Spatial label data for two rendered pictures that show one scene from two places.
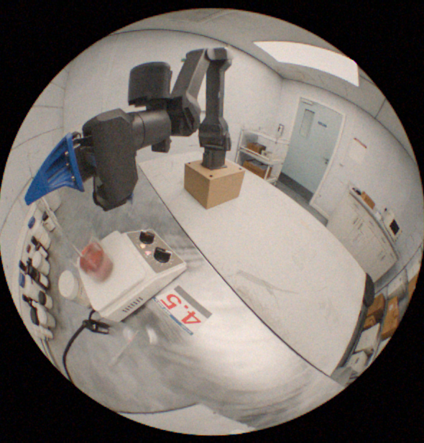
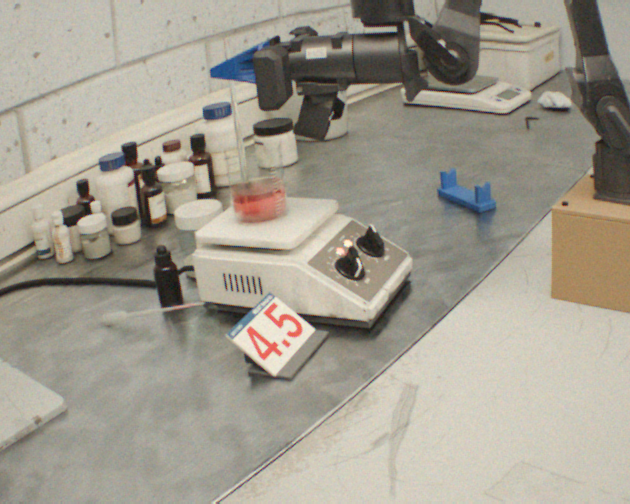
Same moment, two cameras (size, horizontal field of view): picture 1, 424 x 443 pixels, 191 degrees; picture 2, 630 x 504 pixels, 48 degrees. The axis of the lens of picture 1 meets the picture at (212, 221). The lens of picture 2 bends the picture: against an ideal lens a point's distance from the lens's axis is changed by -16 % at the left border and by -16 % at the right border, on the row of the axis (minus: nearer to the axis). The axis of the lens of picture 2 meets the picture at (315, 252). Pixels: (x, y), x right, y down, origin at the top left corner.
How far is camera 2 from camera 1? 0.68 m
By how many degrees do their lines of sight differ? 70
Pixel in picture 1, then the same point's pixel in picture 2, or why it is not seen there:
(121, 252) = (304, 217)
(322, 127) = not seen: outside the picture
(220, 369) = (163, 413)
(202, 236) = (466, 320)
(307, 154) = not seen: outside the picture
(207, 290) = (341, 362)
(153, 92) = (364, 15)
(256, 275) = (418, 409)
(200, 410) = (44, 403)
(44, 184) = (236, 72)
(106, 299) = (220, 234)
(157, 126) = (373, 59)
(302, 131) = not seen: outside the picture
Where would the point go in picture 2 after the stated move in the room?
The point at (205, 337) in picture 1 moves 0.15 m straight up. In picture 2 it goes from (234, 385) to (205, 234)
